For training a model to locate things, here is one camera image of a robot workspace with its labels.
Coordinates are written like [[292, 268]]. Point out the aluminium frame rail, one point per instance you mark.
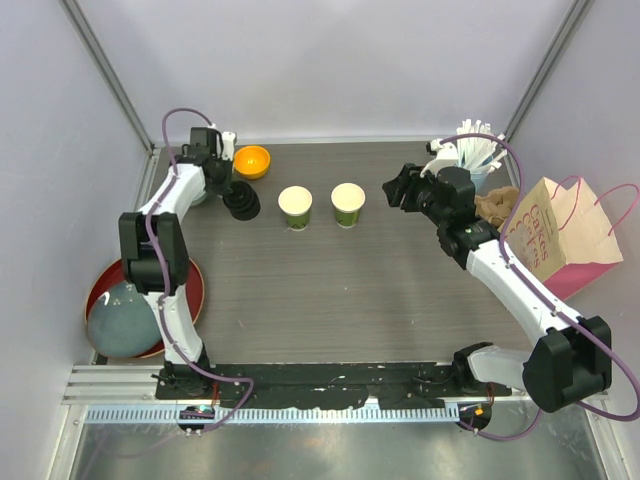
[[126, 394]]

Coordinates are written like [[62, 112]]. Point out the orange bowl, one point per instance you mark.
[[252, 162]]

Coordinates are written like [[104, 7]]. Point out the blue straw holder can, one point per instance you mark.
[[480, 176]]

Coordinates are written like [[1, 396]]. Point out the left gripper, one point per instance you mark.
[[218, 189]]

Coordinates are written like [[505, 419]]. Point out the pale green bowl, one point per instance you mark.
[[199, 200]]

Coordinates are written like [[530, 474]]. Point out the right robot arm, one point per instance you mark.
[[567, 362]]

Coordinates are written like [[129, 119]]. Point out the blue-grey ceramic plate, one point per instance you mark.
[[121, 324]]

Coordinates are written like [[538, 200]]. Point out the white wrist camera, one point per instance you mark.
[[444, 155], [228, 140]]

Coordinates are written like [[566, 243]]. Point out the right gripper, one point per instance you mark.
[[407, 182]]

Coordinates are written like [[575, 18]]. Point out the bundle of white straws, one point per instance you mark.
[[477, 154]]

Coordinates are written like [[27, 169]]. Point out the brown cardboard cup carrier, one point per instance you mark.
[[497, 205]]

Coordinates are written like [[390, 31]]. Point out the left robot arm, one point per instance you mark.
[[155, 258]]

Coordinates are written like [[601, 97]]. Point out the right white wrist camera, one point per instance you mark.
[[444, 155]]

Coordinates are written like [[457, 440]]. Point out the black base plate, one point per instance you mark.
[[396, 385]]

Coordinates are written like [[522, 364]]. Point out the green paper cup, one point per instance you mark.
[[295, 202], [347, 200]]

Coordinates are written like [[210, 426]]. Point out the kraft pink paper bag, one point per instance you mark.
[[562, 235]]

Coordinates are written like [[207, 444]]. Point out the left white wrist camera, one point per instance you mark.
[[228, 140]]

